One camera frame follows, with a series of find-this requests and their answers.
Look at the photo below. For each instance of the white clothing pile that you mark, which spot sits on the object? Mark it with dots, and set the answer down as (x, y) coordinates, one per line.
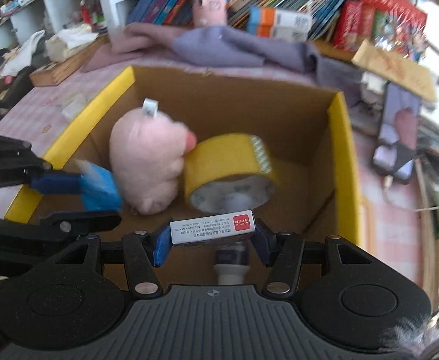
(23, 58)

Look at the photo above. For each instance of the orange blue white box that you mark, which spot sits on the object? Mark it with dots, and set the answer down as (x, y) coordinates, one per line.
(291, 26)

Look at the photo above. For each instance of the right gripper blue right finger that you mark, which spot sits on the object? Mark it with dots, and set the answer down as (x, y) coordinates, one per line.
(282, 253)

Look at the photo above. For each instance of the brown paper envelope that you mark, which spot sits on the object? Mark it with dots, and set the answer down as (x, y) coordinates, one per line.
(392, 67)

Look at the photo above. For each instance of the pink cylindrical container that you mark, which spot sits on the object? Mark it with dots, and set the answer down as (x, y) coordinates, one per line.
(207, 13)

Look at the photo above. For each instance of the stack of magazines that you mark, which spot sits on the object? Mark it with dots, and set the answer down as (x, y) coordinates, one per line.
(437, 194)

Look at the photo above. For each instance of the wooden chess box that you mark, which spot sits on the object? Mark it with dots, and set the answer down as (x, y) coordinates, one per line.
(53, 74)

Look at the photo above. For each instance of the pink plush pig toy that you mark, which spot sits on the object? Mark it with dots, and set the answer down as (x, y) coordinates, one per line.
(147, 150)

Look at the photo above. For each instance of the pink purple cloth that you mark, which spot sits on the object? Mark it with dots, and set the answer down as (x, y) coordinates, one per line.
(223, 46)

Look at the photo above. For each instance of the red book box set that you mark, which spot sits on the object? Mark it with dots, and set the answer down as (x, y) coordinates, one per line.
(395, 25)

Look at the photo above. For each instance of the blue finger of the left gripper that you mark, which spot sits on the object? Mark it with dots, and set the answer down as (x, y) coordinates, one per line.
(56, 182)
(80, 223)

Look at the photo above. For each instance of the cream tissue pack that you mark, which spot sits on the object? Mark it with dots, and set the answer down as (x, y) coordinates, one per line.
(69, 42)

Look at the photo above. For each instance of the smartphone with cable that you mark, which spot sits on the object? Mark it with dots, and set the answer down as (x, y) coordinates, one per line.
(396, 144)

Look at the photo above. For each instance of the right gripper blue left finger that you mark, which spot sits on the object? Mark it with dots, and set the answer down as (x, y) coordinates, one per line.
(142, 253)

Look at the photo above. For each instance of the yellow tape roll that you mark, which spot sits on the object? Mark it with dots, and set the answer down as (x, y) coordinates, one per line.
(227, 173)

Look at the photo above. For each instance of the white charger adapter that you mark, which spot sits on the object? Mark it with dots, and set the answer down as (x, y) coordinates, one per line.
(98, 190)

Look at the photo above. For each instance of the blue white tube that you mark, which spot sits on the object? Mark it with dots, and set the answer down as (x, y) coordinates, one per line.
(228, 233)

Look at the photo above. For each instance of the yellow cardboard box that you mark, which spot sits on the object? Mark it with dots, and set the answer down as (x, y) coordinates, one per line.
(297, 137)

